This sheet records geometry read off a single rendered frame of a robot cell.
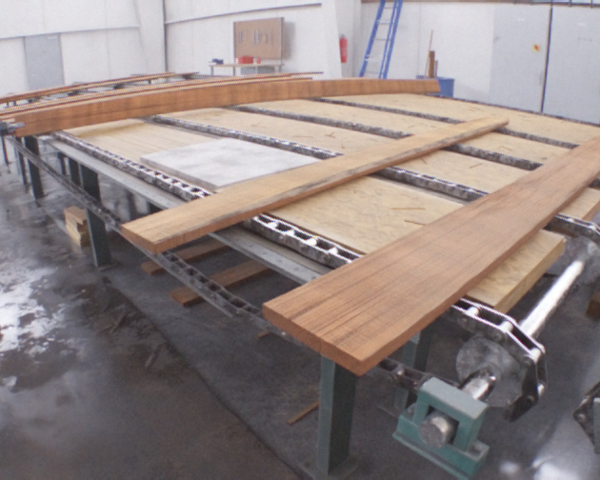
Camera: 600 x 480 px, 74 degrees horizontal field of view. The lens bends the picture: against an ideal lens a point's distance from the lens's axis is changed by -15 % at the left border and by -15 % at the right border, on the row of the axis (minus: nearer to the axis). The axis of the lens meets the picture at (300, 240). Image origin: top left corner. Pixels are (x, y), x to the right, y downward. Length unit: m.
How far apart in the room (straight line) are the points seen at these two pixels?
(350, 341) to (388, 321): 0.08
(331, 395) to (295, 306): 0.61
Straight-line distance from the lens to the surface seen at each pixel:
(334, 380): 1.25
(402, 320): 0.69
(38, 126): 2.92
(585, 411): 0.77
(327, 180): 1.35
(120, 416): 1.83
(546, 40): 6.39
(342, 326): 0.67
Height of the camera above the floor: 1.26
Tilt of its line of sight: 24 degrees down
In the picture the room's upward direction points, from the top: straight up
